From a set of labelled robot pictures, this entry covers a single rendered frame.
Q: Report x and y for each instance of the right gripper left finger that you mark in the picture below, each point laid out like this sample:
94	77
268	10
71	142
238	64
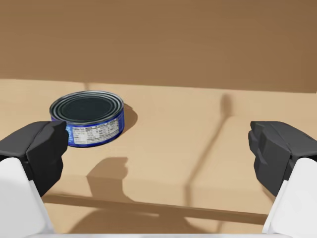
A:
37	158

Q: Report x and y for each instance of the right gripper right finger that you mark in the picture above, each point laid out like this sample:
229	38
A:
280	158

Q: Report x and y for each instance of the blue flat can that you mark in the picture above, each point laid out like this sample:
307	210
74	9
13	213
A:
91	119

